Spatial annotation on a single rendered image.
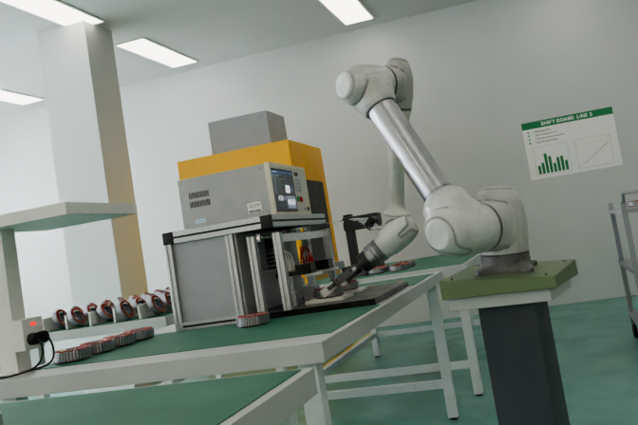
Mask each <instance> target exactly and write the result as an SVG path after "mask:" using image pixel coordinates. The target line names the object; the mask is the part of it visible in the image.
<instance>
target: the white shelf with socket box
mask: <svg viewBox="0 0 638 425"><path fill-rule="evenodd" d="M137 213H138V210H137V204H136V203H105V202H62V203H57V204H52V205H47V206H43V207H38V208H33V209H28V210H23V211H19V212H10V213H5V214H0V365H1V373H2V374H1V375H0V379H8V378H14V377H19V376H23V375H26V374H30V373H33V372H35V370H38V369H41V368H43V367H46V366H48V365H50V364H51V363H52V361H53V360H54V356H55V349H54V345H53V342H52V340H51V338H50V337H49V333H48V332H47V331H46V330H44V328H43V322H42V316H36V317H29V318H26V315H25V308H24V301H23V293H22V286H21V278H20V270H19V263H18V255H17V248H16V241H15V232H22V231H50V230H56V229H60V228H65V227H71V226H76V225H81V224H86V223H91V222H96V221H102V220H106V219H111V218H117V217H122V216H127V215H132V214H137ZM47 341H49V342H50V344H51V347H52V359H51V360H50V362H48V363H47V364H45V365H42V366H39V364H40V363H41V361H42V359H43V356H44V346H45V345H46V344H45V342H47ZM39 347H41V349H42V353H41V358H40V360H39V362H38V363H37V364H36V365H35V366H34V367H31V359H30V353H29V350H32V349H35V348H39ZM38 366H39V367H38Z"/></svg>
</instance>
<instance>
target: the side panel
mask: <svg viewBox="0 0 638 425"><path fill-rule="evenodd" d="M164 253H165V260H166V266H167V273H168V280H169V287H170V293H171V300H172V307H173V313H174V320H175V327H176V332H177V331H183V330H191V329H198V328H204V327H212V326H219V325H226V324H233V323H236V318H237V317H238V316H241V315H245V309H244V303H243V296H242V290H241V284H240V278H239V271H238V264H237V259H236V252H235V241H234V235H233V234H227V235H222V236H217V237H211V238H206V239H200V240H195V241H189V242H183V243H178V244H173V245H167V246H164Z"/></svg>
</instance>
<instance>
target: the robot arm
mask: <svg viewBox="0 0 638 425"><path fill-rule="evenodd" d="M336 91H337V95H338V97H339V98H340V99H341V100H342V101H343V102H345V103H346V104H349V105H350V106H352V107H353V108H354V109H355V110H357V111H358V112H359V113H360V114H362V115H363V116H364V117H365V118H367V119H369V120H372V122H373V123H374V125H375V126H376V128H377V129H378V131H379V132H380V134H381V135H382V137H383V139H384V140H385V142H386V144H387V145H388V166H389V183H390V197H389V205H388V208H387V209H386V210H385V211H384V215H383V221H382V229H381V230H380V231H379V233H378V235H377V236H376V237H375V238H374V239H373V240H372V241H371V242H370V243H368V244H367V245H366V246H365V247H364V251H362V252H360V253H359V254H358V255H357V256H356V260H357V261H358V264H353V265H352V266H351V267H350V268H348V269H347V270H346V271H345V272H343V273H342V274H341V275H339V276H338V277H337V278H335V279H331V281H332V282H330V283H329V284H328V285H327V286H325V287H324V288H323V289H322V290H320V291H319V292H320V294H321V295H322V296H323V298H326V297H327V296H328V295H329V294H330V293H331V292H332V291H333V290H334V289H336V288H337V287H338V286H339V285H341V286H343V287H344V286H345V285H346V284H350V281H352V279H353V278H354V277H356V276H357V275H358V274H360V273H361V272H362V270H363V269H364V270H365V271H371V270H372V269H373V268H375V266H377V267H378V266H379V265H381V264H382V263H383V262H384V261H386V260H387V259H388V258H389V257H391V256H393V255H395V254H397V253H399V252H400V251H401V250H403V249H404V248H405V247H407V246H408V245H409V244H410V243H411V242H412V241H413V240H414V238H415V237H416V235H417V234H418V232H419V228H418V226H417V224H416V223H415V222H414V220H413V219H412V218H411V217H410V212H409V211H408V210H407V209H406V208H405V205H404V172H406V174H407V175H408V177H409V178H410V180H411V182H412V183H413V185H414V186H415V188H416V189H417V191H418V192H419V194H420V195H421V197H422V199H423V200H424V205H423V211H422V214H423V216H424V220H425V222H424V236H425V239H426V241H427V243H428V245H429V246H430V248H431V249H433V250H434V251H435V252H437V253H439V254H441V255H444V256H449V257H466V256H472V255H477V254H480V258H481V266H480V268H479V269H477V270H476V271H475V274H476V276H481V275H490V274H503V273H517V272H532V271H535V269H534V266H536V265H537V262H536V260H531V256H530V252H529V237H528V227H527V220H526V214H525V210H524V206H523V203H522V201H521V199H520V197H519V195H518V193H517V192H516V190H514V189H513V188H512V187H511V186H489V187H484V188H482V189H481V190H480V191H479V192H478V193H477V195H476V197H475V198H474V197H473V196H471V195H470V194H469V193H467V192H466V191H465V190H464V189H463V188H462V187H459V186H454V185H452V184H451V183H450V181H449V180H448V178H447V177H446V176H445V174H444V173H443V171H442V170H441V168H440V166H439V165H438V163H437V162H436V160H435V159H434V158H433V157H432V155H431V154H430V153H429V151H428V150H427V148H426V147H425V145H424V144H423V142H422V140H421V139H420V137H419V136H418V134H417V133H416V132H415V130H414V129H413V127H412V126H411V124H410V123H409V119H410V115H411V109H412V102H413V75H412V70H411V67H410V64H409V62H408V61H407V60H406V59H404V58H396V57H393V58H390V59H388V60H387V61H386V62H385V63H384V66H382V65H355V66H352V67H350V68H348V69H346V70H345V71H344V72H343V73H342V74H340V75H339V77H338V78H337V81H336ZM337 281H338V282H337Z"/></svg>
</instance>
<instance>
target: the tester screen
mask: <svg viewBox="0 0 638 425"><path fill-rule="evenodd" d="M271 172H272V184H273V189H274V195H275V202H276V203H287V204H288V199H287V195H290V196H295V193H294V194H292V193H286V186H285V185H288V186H293V181H292V174H291V173H288V172H281V171H275V170H271ZM279 195H283V196H284V201H279V199H278V196H279ZM276 208H277V210H297V209H295V208H289V205H288V207H277V205H276Z"/></svg>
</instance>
